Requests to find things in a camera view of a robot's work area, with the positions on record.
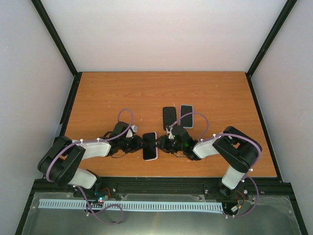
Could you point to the black frame post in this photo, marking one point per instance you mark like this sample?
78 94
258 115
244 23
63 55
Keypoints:
284 13
54 35

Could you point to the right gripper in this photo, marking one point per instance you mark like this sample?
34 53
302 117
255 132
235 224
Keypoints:
162 144

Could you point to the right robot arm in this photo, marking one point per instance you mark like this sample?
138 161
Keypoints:
240 152

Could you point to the right black frame post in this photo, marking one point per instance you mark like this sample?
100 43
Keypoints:
284 13

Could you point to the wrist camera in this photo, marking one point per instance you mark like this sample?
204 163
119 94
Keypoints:
131 131
169 129

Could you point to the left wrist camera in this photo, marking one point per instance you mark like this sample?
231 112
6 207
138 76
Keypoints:
131 131

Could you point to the black phone case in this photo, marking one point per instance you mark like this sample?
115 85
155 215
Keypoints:
169 117

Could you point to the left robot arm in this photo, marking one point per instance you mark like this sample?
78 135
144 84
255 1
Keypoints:
60 164

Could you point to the left black frame post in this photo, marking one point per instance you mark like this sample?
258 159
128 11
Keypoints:
54 35

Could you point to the pink phone case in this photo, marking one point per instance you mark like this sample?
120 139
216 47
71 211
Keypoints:
156 156

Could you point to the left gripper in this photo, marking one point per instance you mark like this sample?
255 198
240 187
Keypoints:
138 146

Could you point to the light blue cable duct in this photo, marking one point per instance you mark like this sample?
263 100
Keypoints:
132 206

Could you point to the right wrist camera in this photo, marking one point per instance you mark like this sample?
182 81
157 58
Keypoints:
169 129

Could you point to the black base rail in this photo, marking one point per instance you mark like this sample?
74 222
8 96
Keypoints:
206 187

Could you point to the light blue phone case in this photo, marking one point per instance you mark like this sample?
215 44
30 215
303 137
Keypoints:
180 117

